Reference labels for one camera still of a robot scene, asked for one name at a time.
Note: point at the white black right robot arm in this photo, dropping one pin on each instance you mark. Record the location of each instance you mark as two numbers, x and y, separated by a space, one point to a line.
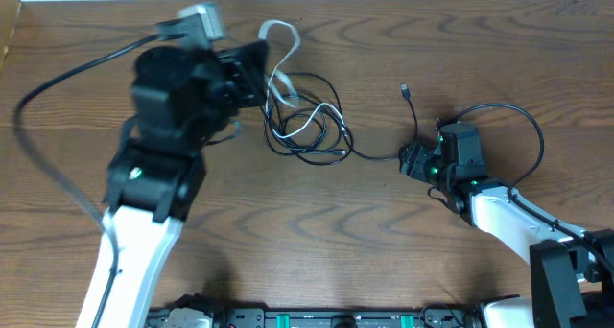
571 267

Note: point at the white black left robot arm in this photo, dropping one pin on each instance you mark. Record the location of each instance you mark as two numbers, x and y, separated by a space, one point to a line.
183 97

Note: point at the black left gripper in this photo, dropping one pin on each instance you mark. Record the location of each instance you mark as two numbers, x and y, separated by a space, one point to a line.
247 72

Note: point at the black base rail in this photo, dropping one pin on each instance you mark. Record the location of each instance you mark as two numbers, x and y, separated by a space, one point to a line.
196 310

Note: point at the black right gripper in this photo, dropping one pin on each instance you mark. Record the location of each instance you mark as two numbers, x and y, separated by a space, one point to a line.
413 160

